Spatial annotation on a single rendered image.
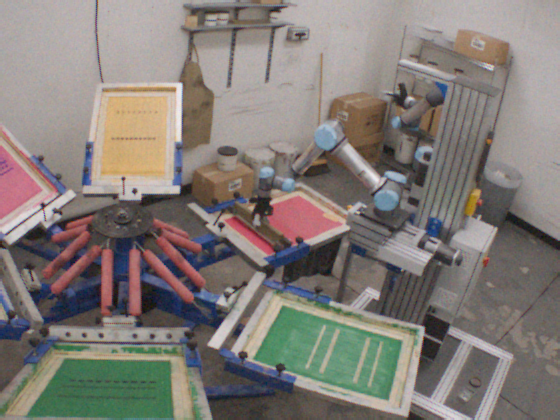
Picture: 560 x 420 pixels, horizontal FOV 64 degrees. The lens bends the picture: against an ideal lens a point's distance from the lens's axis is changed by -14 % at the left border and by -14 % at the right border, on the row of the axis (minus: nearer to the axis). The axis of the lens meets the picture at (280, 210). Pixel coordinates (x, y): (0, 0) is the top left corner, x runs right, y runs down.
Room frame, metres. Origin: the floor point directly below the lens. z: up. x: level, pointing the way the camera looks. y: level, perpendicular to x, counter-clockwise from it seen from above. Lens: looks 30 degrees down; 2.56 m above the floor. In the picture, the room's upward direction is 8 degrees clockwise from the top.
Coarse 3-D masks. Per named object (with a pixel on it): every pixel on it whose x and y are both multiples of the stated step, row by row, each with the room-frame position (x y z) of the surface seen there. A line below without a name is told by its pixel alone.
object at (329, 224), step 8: (312, 216) 2.73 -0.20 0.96; (320, 216) 2.74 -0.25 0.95; (328, 224) 2.66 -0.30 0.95; (336, 224) 2.67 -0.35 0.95; (288, 232) 2.51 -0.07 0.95; (312, 232) 2.55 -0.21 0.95; (320, 232) 2.56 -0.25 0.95; (256, 240) 2.38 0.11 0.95; (264, 240) 2.39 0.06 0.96; (264, 248) 2.32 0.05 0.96; (272, 248) 2.33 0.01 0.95
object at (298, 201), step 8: (288, 200) 2.89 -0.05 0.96; (296, 200) 2.90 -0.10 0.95; (304, 200) 2.92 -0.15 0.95; (304, 208) 2.81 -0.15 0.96; (312, 208) 2.83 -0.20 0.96; (272, 216) 2.66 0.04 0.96; (232, 224) 2.51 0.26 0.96; (240, 224) 2.52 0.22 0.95; (272, 224) 2.57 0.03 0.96; (280, 224) 2.59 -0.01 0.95; (240, 232) 2.44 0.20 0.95; (248, 232) 2.45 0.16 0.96; (256, 232) 2.46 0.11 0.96
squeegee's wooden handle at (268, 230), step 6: (234, 204) 2.59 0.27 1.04; (240, 204) 2.57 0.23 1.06; (240, 210) 2.55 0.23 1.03; (246, 210) 2.52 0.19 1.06; (246, 216) 2.51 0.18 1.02; (252, 222) 2.47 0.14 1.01; (264, 222) 2.41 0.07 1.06; (258, 228) 2.43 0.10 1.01; (264, 228) 2.40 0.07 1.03; (270, 228) 2.37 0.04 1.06; (264, 234) 2.39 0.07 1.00; (270, 234) 2.36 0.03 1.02; (276, 234) 2.33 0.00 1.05; (282, 234) 2.32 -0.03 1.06; (282, 240) 2.32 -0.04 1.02
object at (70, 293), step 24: (72, 264) 1.89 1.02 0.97; (144, 264) 1.93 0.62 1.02; (168, 264) 2.01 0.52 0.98; (192, 264) 2.06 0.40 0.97; (72, 288) 1.65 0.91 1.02; (120, 288) 1.72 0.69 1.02; (168, 288) 1.78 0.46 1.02; (192, 288) 1.80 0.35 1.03; (72, 312) 1.57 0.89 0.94; (120, 312) 1.53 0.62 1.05
